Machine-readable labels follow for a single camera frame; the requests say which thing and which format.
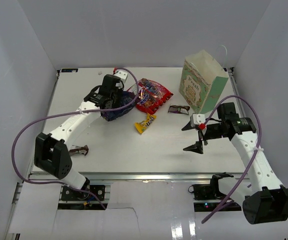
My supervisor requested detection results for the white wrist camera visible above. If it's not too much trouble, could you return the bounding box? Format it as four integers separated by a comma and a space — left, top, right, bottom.
190, 113, 207, 131
113, 68, 128, 83

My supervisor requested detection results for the brown chocolate bar wrapper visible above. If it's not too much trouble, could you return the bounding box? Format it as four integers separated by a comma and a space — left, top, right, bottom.
168, 104, 190, 115

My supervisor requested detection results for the yellow candy pack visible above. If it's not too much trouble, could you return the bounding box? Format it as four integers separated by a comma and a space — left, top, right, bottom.
134, 113, 157, 135

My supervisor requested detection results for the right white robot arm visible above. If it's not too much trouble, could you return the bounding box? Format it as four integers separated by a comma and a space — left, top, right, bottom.
182, 102, 288, 225

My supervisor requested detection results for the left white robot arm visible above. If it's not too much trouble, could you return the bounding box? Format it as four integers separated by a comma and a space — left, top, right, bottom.
34, 70, 128, 200

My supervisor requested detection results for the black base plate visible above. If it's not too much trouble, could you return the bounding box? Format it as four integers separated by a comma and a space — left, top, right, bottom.
187, 172, 234, 200
60, 185, 106, 201

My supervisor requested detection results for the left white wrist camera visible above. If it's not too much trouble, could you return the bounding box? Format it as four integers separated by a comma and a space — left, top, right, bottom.
113, 68, 128, 83

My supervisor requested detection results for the blue label sticker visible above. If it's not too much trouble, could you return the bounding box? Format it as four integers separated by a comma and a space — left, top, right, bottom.
60, 68, 79, 73

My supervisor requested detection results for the red candy bag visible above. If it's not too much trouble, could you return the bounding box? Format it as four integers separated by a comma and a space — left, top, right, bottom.
136, 78, 173, 115

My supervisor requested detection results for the green paper gift bag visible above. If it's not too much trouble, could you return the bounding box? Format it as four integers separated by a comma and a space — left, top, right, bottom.
179, 49, 229, 114

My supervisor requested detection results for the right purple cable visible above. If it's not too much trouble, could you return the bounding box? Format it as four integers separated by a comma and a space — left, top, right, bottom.
201, 95, 263, 224

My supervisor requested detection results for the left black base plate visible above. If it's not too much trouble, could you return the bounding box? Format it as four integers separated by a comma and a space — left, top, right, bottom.
60, 185, 106, 201

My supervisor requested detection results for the purple brown snack bar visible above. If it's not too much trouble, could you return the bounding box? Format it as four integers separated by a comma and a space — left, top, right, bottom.
69, 145, 89, 156

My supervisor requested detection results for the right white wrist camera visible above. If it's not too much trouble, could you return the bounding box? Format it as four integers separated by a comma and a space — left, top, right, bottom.
190, 113, 207, 131

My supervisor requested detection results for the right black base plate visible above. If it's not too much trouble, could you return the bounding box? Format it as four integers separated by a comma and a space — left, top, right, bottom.
187, 172, 234, 200

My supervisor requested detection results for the blue purple chips bag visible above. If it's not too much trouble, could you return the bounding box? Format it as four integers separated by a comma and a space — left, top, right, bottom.
101, 91, 137, 122

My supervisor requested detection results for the aluminium table frame rail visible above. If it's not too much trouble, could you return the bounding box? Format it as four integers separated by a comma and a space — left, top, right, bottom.
28, 172, 269, 181

